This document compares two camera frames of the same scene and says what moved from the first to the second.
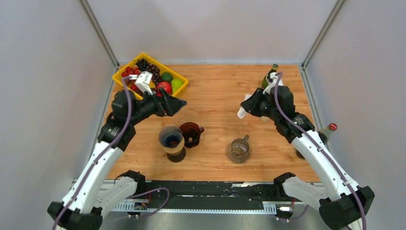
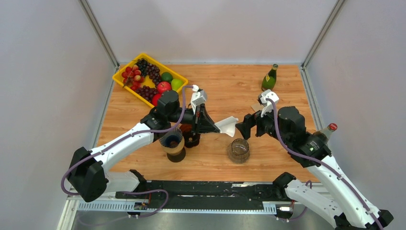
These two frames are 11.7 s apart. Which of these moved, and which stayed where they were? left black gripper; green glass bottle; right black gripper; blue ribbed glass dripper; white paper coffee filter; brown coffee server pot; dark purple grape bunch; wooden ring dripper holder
Moved: right black gripper; white paper coffee filter; left black gripper
Stayed: blue ribbed glass dripper; brown coffee server pot; wooden ring dripper holder; green glass bottle; dark purple grape bunch
